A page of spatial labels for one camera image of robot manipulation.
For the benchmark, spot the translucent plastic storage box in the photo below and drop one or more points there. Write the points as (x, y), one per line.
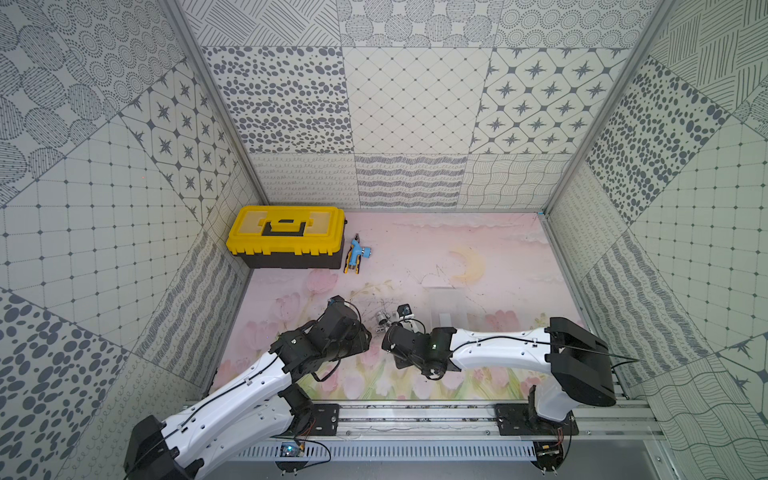
(447, 307)

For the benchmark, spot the yellow black toolbox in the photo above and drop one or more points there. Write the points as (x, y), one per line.
(288, 237)

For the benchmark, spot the aluminium mounting rail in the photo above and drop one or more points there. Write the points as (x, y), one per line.
(433, 421)

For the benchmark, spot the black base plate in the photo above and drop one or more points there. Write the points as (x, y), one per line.
(317, 420)
(517, 419)

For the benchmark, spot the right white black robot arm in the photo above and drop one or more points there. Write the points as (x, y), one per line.
(576, 361)

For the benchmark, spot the blue yellow hand tool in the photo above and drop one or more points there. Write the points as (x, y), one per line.
(356, 253)

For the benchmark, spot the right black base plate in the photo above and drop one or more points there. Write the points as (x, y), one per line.
(517, 419)

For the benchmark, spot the small green circuit board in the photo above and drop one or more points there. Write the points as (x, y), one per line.
(290, 449)

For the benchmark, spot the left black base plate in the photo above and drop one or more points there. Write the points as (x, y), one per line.
(317, 420)

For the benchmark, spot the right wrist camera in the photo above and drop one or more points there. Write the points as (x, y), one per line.
(404, 312)

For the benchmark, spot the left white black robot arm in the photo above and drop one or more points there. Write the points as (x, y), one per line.
(263, 401)

